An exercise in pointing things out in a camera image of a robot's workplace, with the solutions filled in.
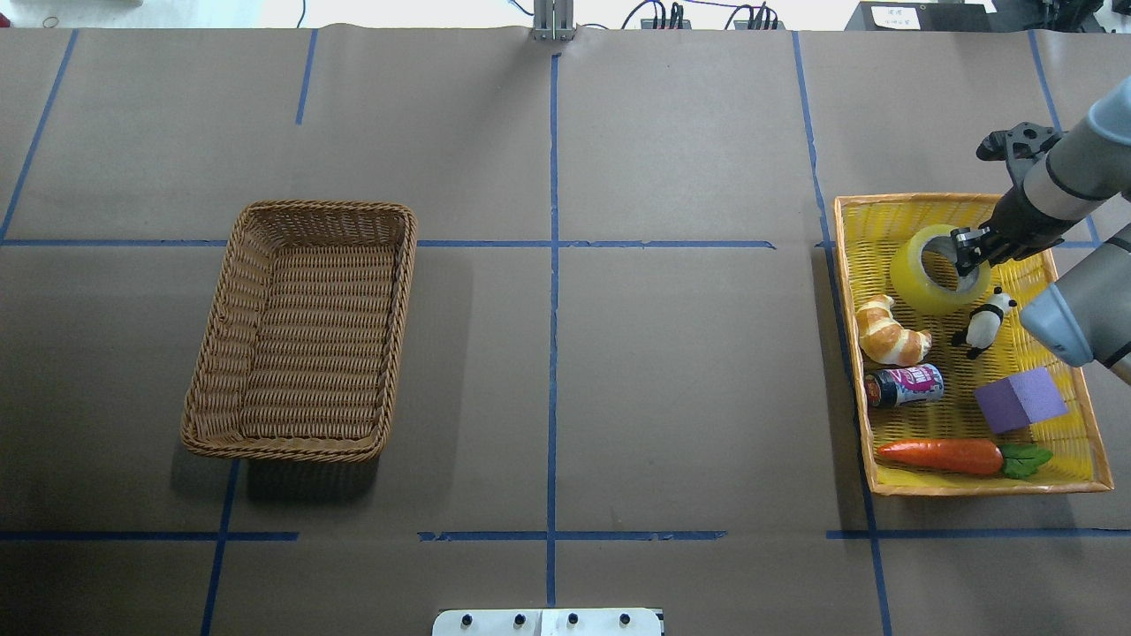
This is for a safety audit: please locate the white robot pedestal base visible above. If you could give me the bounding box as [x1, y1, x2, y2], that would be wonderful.
[431, 607, 666, 635]

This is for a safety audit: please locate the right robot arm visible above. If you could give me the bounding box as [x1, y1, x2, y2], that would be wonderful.
[951, 79, 1130, 383]

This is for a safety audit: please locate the yellow wicker tray basket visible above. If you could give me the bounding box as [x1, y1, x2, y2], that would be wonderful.
[829, 194, 1113, 496]

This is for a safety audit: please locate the black power box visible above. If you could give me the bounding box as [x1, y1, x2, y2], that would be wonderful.
[844, 1, 993, 33]

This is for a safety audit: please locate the small panda figurine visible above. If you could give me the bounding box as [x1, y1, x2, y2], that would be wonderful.
[950, 285, 1018, 360]

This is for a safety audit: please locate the orange toy carrot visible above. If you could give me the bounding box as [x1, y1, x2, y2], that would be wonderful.
[874, 438, 1054, 480]

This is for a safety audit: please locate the toy croissant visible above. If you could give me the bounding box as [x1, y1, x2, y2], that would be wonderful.
[854, 294, 933, 367]

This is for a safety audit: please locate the aluminium frame post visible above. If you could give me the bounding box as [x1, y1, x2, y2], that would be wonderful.
[530, 0, 576, 42]

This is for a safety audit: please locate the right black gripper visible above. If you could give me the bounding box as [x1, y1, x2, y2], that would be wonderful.
[950, 181, 1072, 277]

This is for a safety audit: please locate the yellow tape roll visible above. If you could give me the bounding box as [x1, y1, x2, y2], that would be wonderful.
[889, 224, 993, 315]

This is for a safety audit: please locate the brown wicker basket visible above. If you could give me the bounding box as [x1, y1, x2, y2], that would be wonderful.
[180, 199, 418, 463]

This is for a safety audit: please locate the small pink drink can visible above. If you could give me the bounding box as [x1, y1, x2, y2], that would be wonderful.
[863, 366, 946, 409]

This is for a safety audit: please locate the purple foam cube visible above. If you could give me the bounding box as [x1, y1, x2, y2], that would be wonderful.
[973, 367, 1069, 435]

